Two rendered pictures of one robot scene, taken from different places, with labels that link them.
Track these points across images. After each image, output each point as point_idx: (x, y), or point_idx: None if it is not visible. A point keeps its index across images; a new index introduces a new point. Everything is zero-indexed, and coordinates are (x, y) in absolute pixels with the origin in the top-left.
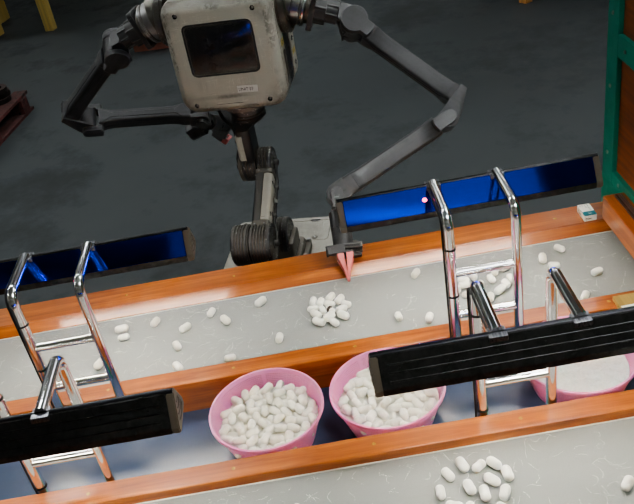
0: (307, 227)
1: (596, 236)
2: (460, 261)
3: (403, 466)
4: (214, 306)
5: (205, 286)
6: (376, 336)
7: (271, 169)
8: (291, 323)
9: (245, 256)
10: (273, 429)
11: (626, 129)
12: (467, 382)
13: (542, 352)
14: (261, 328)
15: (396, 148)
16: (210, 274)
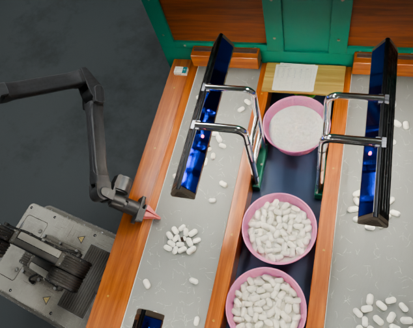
0: (25, 233)
1: (198, 76)
2: (177, 149)
3: (341, 240)
4: (129, 319)
5: (107, 321)
6: (228, 218)
7: (17, 230)
8: (180, 269)
9: (80, 282)
10: (279, 308)
11: (175, 14)
12: (271, 185)
13: (391, 128)
14: (174, 291)
15: (96, 135)
16: (94, 314)
